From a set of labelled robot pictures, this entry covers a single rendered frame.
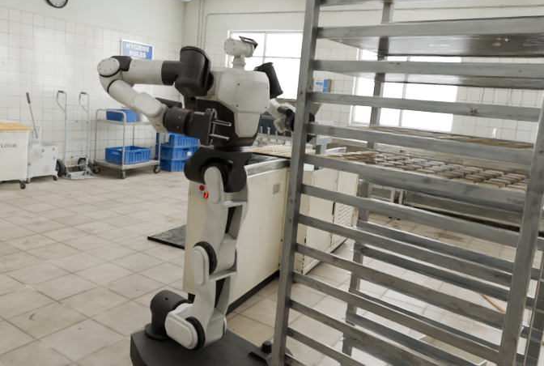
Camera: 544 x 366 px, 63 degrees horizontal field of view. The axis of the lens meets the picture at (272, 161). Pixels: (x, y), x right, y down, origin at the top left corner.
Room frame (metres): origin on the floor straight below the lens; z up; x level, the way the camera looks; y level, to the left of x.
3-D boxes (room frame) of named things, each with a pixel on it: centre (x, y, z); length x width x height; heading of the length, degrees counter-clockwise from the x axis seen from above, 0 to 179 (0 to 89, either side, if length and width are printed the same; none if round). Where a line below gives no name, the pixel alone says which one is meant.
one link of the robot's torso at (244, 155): (1.83, 0.23, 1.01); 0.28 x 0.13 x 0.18; 51
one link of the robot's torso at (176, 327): (1.87, 0.27, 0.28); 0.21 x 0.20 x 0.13; 51
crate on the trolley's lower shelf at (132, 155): (6.58, 2.14, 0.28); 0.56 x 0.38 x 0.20; 157
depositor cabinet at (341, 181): (3.74, -0.23, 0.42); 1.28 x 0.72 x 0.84; 155
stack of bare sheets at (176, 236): (3.92, 0.71, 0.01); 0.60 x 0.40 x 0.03; 154
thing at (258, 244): (2.86, 0.18, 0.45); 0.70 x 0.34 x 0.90; 155
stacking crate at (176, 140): (7.36, 1.59, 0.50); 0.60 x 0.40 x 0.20; 151
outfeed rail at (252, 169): (3.35, -0.21, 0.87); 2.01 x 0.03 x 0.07; 155
